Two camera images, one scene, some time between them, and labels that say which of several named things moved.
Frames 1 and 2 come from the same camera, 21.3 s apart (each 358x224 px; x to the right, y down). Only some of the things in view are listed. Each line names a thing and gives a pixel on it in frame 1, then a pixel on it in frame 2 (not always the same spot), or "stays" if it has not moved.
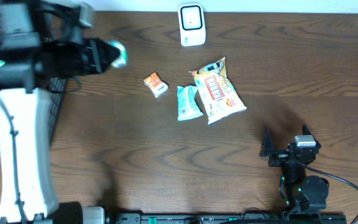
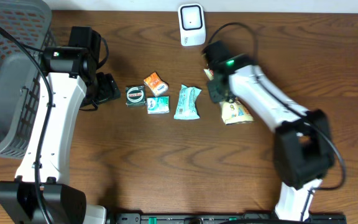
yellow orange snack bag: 219,97 -> 234,111
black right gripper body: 278,160 -> 217,92
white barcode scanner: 192,22 stays
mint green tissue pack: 187,106 stays
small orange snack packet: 158,86 stays
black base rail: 228,218 stays
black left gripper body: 94,56 -> 108,88
